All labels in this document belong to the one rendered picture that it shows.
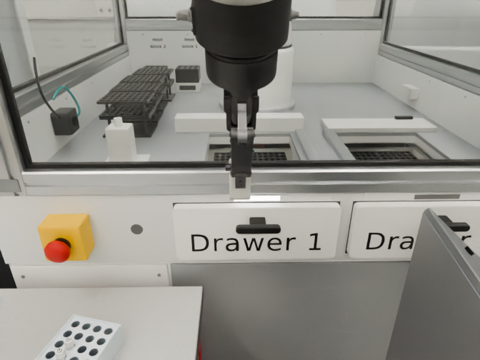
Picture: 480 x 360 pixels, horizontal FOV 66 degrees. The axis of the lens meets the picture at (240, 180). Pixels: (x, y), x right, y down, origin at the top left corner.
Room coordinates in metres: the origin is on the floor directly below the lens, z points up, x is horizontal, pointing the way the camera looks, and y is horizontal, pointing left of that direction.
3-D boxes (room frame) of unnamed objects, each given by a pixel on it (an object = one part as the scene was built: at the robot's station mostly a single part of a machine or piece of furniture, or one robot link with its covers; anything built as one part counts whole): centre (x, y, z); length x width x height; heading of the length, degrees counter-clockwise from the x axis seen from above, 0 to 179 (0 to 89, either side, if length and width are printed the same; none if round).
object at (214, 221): (0.56, -0.03, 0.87); 0.29 x 0.02 x 0.11; 91
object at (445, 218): (0.53, -0.35, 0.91); 0.07 x 0.04 x 0.01; 91
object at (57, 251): (0.50, 0.30, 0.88); 0.04 x 0.03 x 0.04; 91
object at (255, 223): (0.53, -0.03, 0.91); 0.07 x 0.04 x 0.01; 91
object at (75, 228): (0.53, 0.30, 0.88); 0.07 x 0.05 x 0.07; 91
